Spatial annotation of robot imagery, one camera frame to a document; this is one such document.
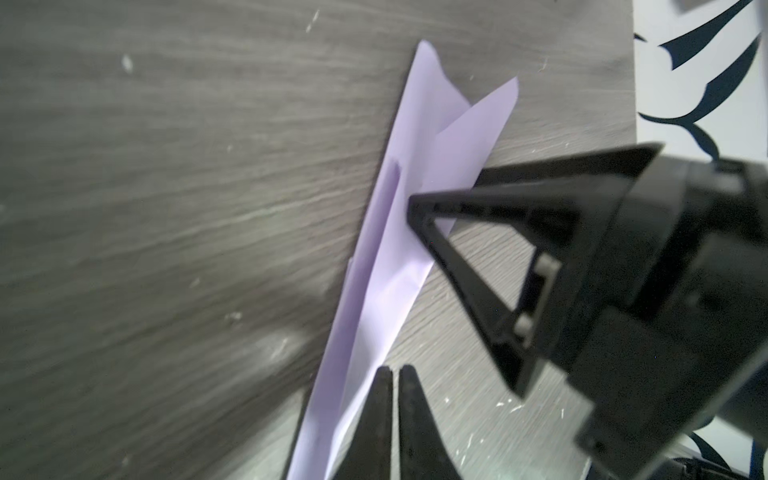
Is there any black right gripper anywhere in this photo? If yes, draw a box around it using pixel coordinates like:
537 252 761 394
407 143 767 479

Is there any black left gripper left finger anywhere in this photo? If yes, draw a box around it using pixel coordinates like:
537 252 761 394
334 366 394 480

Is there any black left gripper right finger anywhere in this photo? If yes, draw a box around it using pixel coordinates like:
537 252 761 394
398 365 461 480

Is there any lilac square paper sheet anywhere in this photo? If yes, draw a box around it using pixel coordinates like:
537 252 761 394
287 40 519 479

